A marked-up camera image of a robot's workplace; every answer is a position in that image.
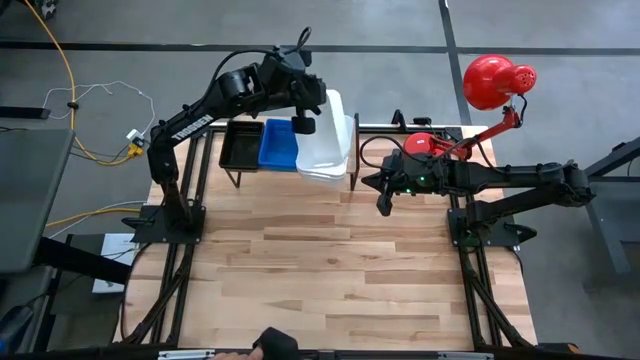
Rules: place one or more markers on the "black aluminium table frame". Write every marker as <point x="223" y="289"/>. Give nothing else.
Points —
<point x="380" y="131"/>

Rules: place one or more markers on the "grey desk surface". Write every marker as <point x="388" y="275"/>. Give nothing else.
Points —
<point x="30" y="200"/>

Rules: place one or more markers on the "white paper sheet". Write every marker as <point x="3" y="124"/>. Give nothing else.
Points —
<point x="117" y="242"/>

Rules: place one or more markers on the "black plastic basket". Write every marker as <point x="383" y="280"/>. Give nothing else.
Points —
<point x="241" y="145"/>

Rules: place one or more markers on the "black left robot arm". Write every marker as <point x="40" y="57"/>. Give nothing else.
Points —
<point x="190" y="125"/>

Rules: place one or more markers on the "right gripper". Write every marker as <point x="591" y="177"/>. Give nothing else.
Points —
<point x="405" y="181"/>

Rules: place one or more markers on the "silver metal bracket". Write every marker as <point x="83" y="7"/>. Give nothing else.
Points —
<point x="465" y="356"/>
<point x="185" y="355"/>

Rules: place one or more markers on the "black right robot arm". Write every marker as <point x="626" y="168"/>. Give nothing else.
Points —
<point x="500" y="175"/>

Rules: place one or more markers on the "black bracket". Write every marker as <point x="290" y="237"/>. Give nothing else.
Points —
<point x="398" y="118"/>

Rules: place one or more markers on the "person's hand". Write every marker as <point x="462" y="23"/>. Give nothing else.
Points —
<point x="275" y="345"/>

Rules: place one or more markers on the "black orange object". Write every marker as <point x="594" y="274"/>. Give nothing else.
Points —
<point x="560" y="347"/>

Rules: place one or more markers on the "small black clamp device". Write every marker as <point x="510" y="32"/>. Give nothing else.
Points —
<point x="422" y="120"/>

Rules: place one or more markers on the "wooden shelf with black legs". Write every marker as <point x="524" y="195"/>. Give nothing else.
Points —
<point x="356" y="175"/>

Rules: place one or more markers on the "red desk lamp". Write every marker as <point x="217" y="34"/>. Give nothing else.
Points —
<point x="492" y="82"/>

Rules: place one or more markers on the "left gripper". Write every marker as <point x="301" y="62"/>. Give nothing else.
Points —
<point x="306" y="89"/>

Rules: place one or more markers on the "black desk leg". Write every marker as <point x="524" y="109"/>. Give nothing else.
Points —
<point x="80" y="260"/>

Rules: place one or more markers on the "white power adapter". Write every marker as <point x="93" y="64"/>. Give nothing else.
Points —
<point x="135" y="135"/>

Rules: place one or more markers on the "blue plastic basket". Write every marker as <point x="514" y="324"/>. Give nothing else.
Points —
<point x="278" y="145"/>

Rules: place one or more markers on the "person's shoe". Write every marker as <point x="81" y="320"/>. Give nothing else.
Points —
<point x="48" y="7"/>

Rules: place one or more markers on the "grey metal table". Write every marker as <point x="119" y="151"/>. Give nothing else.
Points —
<point x="607" y="210"/>

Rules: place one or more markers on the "yellow plug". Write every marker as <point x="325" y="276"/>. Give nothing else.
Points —
<point x="135" y="150"/>

